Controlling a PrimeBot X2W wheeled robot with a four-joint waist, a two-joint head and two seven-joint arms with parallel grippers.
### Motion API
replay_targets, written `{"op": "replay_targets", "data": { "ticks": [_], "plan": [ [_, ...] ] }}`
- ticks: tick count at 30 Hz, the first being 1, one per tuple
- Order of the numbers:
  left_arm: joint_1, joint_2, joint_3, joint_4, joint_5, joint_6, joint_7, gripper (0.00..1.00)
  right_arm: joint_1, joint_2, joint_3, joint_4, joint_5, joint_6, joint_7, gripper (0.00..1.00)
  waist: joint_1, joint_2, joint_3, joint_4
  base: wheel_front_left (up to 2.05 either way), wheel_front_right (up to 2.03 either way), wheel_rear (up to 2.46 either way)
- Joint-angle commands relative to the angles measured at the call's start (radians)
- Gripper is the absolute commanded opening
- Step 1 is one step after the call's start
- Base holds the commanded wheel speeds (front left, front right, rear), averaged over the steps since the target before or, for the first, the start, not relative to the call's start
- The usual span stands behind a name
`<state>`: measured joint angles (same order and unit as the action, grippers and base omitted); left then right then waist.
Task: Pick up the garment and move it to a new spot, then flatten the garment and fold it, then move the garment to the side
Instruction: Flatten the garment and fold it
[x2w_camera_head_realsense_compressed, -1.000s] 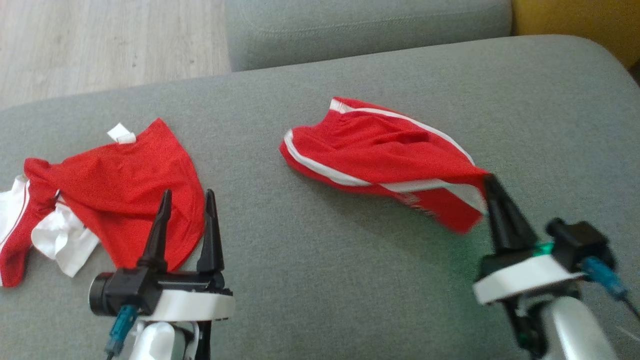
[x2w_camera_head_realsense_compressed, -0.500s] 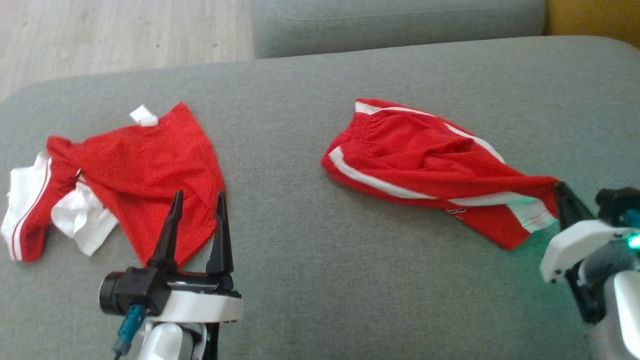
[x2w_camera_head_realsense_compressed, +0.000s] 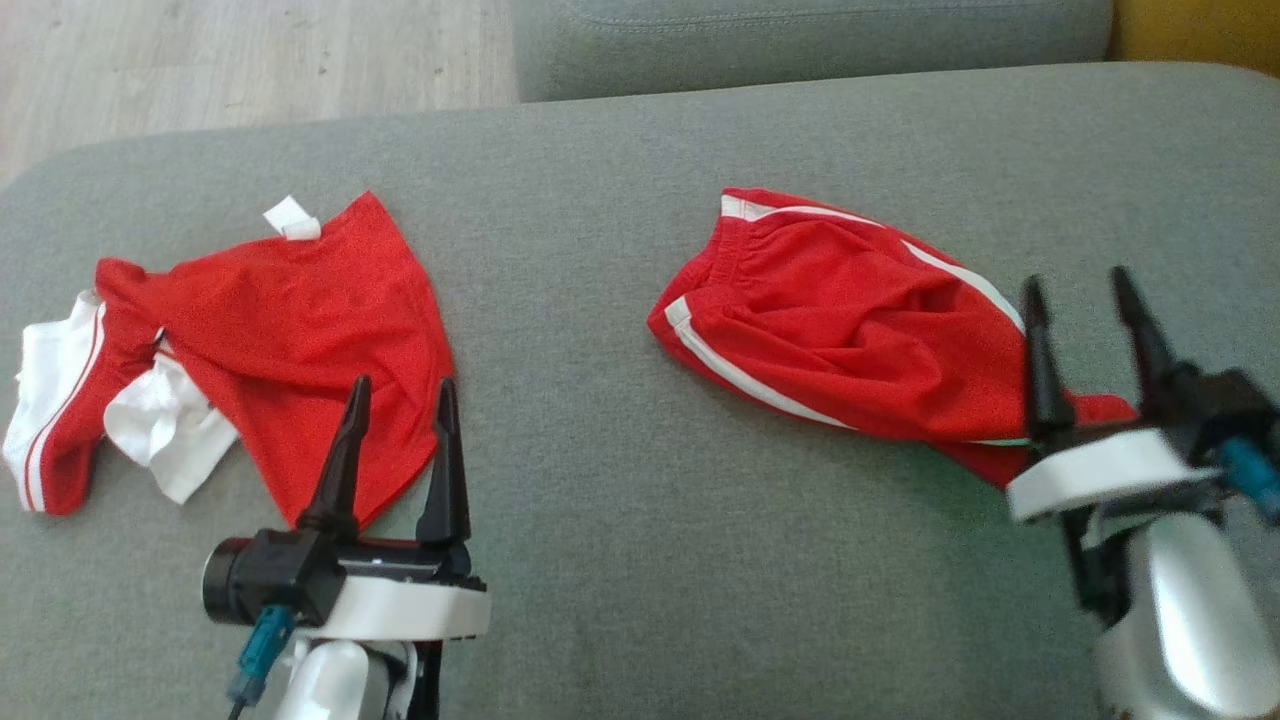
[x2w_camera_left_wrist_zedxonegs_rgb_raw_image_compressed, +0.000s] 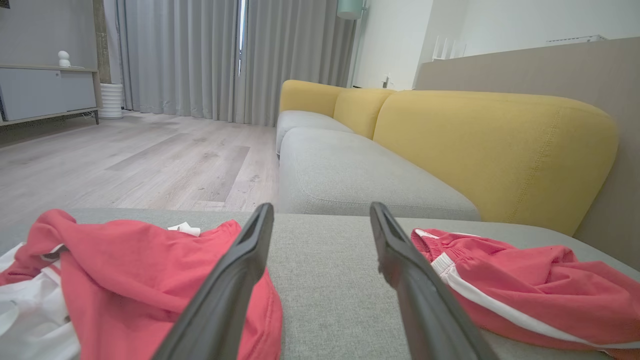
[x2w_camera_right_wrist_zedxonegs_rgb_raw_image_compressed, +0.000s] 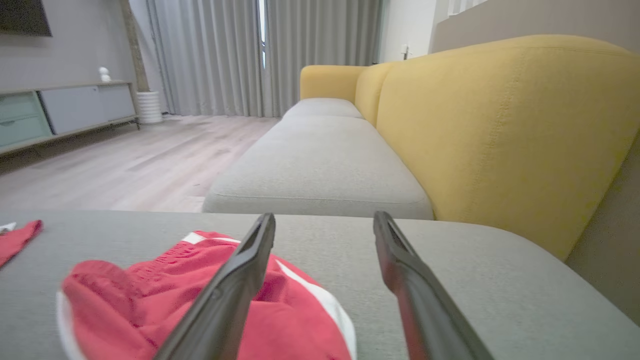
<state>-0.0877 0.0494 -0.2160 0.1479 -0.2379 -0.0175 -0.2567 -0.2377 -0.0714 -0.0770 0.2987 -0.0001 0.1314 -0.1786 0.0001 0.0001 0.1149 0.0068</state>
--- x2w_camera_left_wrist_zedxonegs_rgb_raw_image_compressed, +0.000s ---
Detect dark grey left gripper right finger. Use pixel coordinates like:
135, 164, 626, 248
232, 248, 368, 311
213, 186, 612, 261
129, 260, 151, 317
370, 202, 499, 360

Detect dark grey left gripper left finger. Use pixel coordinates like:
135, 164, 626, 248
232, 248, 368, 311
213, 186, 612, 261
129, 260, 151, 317
152, 203, 275, 360

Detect red basketball jersey white sleeves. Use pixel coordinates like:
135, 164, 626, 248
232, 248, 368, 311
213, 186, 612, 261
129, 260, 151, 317
0, 209, 284, 360

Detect red shorts white stripe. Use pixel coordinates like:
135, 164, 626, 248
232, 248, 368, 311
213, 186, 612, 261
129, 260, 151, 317
411, 228, 640, 360

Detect large yellow sofa back cushion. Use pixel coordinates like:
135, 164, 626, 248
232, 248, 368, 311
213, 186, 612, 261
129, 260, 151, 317
373, 90, 620, 236

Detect white ribbed planter pot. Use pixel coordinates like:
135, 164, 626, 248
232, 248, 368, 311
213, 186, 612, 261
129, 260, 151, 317
99, 83, 124, 120

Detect grey pleated curtain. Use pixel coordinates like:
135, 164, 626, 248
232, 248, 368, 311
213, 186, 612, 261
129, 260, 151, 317
234, 0, 359, 127
117, 0, 242, 123

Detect white router with antennas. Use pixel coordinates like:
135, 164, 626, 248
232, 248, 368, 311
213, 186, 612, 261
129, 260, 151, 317
432, 35, 467, 62

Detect grey wooden TV cabinet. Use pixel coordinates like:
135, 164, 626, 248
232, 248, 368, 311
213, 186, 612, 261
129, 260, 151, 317
0, 64, 100, 127

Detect indoor tree with brown trunk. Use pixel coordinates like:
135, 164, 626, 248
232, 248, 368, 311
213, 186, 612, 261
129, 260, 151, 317
92, 0, 112, 85

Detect flat white device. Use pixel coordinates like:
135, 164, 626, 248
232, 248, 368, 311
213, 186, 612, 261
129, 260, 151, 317
545, 34, 609, 46

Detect floor lamp teal shade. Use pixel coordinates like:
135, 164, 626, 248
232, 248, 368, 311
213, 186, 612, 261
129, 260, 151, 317
336, 0, 370, 89

